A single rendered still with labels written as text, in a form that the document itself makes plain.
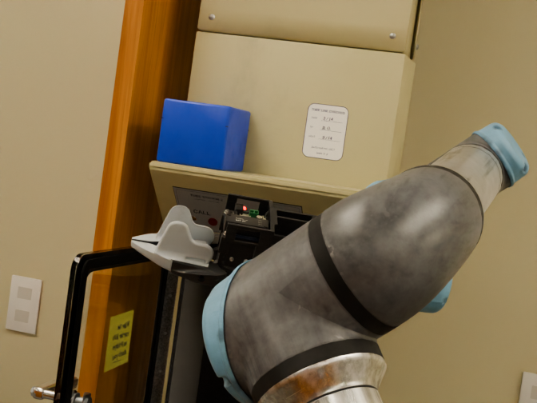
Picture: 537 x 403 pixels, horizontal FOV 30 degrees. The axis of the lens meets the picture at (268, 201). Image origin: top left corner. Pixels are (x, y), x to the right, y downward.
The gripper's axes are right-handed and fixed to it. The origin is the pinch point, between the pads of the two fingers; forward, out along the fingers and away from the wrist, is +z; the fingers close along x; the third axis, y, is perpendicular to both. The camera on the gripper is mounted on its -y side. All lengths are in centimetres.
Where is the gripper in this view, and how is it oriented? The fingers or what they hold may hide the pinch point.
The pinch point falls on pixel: (141, 249)
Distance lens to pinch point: 114.6
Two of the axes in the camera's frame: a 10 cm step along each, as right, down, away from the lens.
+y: 2.1, -8.6, -4.7
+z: -9.8, -1.7, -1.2
